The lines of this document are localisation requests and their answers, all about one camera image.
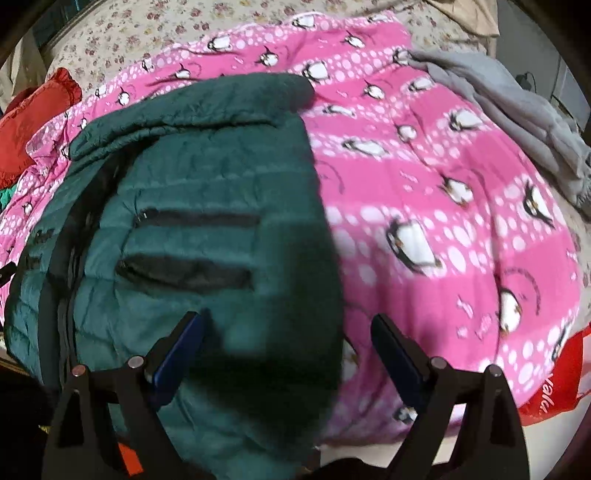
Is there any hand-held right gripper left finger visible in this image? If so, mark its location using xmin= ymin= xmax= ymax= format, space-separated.
xmin=41 ymin=311 xmax=206 ymax=480

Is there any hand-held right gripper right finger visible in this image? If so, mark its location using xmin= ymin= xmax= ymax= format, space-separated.
xmin=370 ymin=314 xmax=532 ymax=480

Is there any green puffer jacket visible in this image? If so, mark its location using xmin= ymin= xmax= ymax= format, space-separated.
xmin=4 ymin=71 xmax=345 ymax=480

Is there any red plastic bag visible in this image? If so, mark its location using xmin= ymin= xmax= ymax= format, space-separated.
xmin=518 ymin=323 xmax=591 ymax=424

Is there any pink penguin blanket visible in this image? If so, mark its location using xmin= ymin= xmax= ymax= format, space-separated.
xmin=0 ymin=11 xmax=583 ymax=446

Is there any red frilled pillow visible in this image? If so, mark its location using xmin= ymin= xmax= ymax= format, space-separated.
xmin=0 ymin=68 xmax=83 ymax=189

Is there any grey garment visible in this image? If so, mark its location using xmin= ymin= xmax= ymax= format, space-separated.
xmin=409 ymin=50 xmax=591 ymax=208

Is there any floral bedsheet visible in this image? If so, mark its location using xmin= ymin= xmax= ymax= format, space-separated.
xmin=46 ymin=0 xmax=497 ymax=95

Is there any beige curtain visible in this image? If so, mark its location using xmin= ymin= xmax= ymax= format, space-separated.
xmin=0 ymin=39 xmax=38 ymax=114

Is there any beige cloth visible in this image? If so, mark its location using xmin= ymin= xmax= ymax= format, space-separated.
xmin=427 ymin=0 xmax=502 ymax=38

